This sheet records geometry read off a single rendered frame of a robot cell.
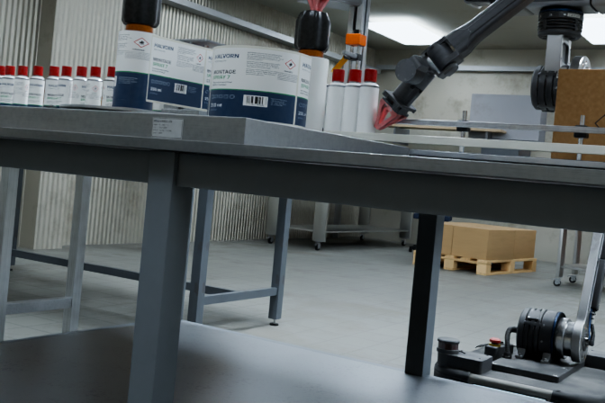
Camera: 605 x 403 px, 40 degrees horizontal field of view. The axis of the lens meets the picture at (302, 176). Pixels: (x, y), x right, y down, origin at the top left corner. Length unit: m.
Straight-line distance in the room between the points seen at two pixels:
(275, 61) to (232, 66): 0.08
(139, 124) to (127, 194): 6.37
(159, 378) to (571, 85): 1.26
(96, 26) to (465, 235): 3.99
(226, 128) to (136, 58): 0.43
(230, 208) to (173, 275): 7.73
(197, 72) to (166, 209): 0.54
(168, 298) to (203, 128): 0.31
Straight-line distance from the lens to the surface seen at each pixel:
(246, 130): 1.46
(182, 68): 1.93
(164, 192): 1.51
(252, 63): 1.60
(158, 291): 1.52
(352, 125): 2.22
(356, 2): 2.42
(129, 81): 1.85
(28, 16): 7.15
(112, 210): 7.86
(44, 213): 7.08
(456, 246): 8.37
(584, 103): 2.21
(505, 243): 8.53
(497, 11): 2.13
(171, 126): 1.56
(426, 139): 2.09
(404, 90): 2.15
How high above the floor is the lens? 0.79
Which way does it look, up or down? level
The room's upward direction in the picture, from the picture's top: 5 degrees clockwise
